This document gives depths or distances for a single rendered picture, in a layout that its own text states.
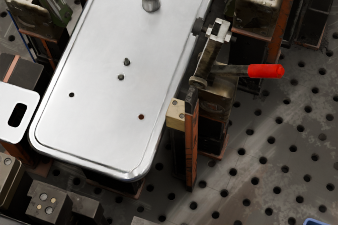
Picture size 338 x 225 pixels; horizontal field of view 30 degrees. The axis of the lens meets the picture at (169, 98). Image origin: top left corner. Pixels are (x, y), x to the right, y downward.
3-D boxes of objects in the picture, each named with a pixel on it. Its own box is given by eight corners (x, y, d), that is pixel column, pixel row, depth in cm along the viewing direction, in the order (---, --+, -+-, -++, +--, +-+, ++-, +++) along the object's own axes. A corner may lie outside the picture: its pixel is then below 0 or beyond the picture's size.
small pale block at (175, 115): (176, 161, 136) (171, 96, 103) (191, 166, 136) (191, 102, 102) (170, 176, 135) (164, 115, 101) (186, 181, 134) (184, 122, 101)
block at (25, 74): (34, 99, 143) (0, 41, 117) (80, 114, 141) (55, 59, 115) (17, 137, 140) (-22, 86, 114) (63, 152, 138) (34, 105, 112)
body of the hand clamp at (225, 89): (199, 127, 139) (202, 56, 107) (229, 136, 138) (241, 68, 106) (191, 151, 137) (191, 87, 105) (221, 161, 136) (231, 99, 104)
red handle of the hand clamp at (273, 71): (198, 56, 105) (283, 55, 95) (205, 63, 106) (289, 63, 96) (190, 78, 103) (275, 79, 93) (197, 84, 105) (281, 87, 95)
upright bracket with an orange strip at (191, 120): (190, 178, 135) (190, 83, 89) (196, 180, 135) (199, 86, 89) (186, 190, 134) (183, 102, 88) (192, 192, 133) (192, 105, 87)
